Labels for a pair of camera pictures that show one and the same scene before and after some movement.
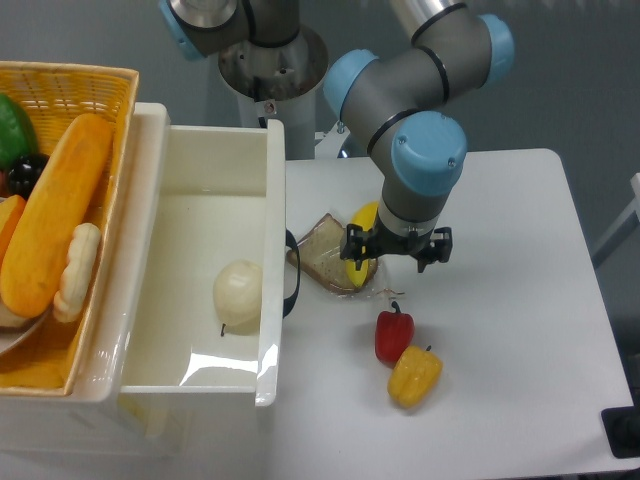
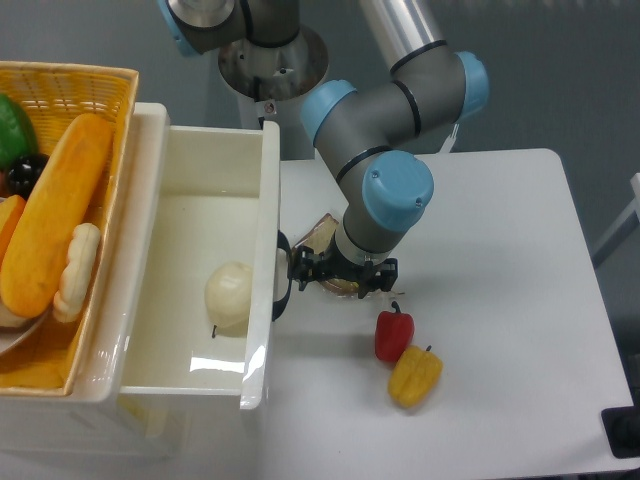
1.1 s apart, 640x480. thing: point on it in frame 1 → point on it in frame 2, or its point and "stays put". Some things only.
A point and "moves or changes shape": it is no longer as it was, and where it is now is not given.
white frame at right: [627, 223] stays put
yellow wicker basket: [60, 94] stays put
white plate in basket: [13, 325] stays put
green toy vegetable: [16, 134] stays put
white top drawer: [200, 294] moves or changes shape
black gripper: [378, 241] → [305, 265]
